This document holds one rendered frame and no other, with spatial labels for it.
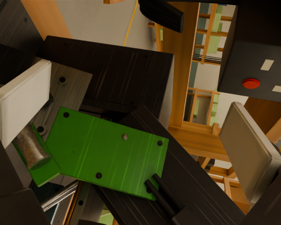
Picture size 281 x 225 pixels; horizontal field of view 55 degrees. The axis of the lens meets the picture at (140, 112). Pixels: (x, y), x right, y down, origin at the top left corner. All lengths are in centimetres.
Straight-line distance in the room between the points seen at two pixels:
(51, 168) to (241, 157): 36
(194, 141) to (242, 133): 113
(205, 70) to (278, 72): 1046
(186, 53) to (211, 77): 1005
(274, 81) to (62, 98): 41
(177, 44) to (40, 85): 67
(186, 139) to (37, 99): 115
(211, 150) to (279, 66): 81
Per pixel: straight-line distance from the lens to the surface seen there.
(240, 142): 18
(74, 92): 55
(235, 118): 19
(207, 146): 131
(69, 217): 59
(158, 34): 663
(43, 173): 48
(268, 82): 59
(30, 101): 17
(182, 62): 88
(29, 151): 46
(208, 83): 1075
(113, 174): 48
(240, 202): 439
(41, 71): 18
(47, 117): 52
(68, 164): 48
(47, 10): 82
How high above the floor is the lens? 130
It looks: 10 degrees down
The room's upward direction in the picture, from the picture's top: 101 degrees clockwise
